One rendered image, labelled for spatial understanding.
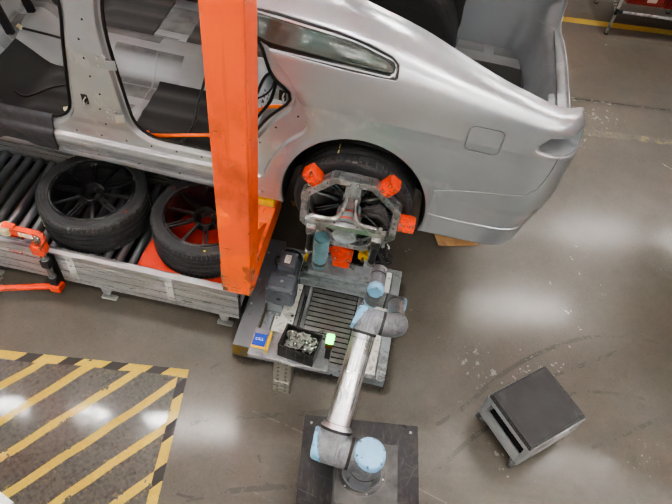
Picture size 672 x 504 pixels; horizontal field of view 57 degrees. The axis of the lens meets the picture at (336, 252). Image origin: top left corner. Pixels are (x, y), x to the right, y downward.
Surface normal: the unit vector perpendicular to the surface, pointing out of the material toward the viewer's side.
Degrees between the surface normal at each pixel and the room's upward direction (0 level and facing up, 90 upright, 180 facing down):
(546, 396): 0
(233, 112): 90
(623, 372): 0
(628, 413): 0
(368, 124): 90
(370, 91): 81
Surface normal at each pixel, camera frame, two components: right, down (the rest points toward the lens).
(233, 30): -0.19, 0.76
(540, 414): 0.10, -0.61
